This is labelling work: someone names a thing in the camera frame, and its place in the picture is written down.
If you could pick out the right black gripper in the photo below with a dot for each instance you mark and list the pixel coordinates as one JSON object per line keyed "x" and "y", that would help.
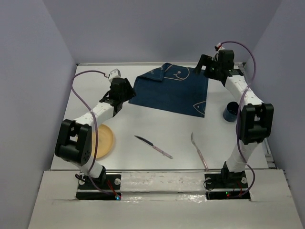
{"x": 204, "y": 60}

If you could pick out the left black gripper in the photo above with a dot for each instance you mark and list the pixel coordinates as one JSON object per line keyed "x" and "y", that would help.
{"x": 129, "y": 90}

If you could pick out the dark blue cloth placemat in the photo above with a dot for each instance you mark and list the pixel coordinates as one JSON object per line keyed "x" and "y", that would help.
{"x": 172, "y": 88}

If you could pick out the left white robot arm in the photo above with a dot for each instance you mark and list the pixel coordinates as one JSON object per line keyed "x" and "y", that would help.
{"x": 74, "y": 143}

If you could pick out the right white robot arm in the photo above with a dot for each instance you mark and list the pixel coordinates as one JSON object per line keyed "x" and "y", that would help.
{"x": 254, "y": 117}

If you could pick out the yellow plate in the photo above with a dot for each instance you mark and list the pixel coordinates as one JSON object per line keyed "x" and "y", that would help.
{"x": 106, "y": 141}

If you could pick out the dark blue cup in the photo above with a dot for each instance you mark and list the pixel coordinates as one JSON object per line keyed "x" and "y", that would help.
{"x": 230, "y": 112}

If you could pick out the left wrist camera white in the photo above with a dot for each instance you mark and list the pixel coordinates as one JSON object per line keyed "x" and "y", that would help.
{"x": 114, "y": 74}

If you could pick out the knife with pink handle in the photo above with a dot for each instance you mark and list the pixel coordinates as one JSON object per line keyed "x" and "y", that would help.
{"x": 154, "y": 147}

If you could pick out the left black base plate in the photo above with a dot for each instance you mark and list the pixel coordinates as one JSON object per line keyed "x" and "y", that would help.
{"x": 107, "y": 190}

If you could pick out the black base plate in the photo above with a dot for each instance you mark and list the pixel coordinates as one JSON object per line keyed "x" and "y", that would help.
{"x": 220, "y": 189}
{"x": 107, "y": 190}

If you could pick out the fork with pink handle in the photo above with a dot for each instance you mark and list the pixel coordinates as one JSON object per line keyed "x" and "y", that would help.
{"x": 199, "y": 153}

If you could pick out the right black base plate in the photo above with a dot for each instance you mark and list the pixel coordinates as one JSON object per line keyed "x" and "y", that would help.
{"x": 220, "y": 189}

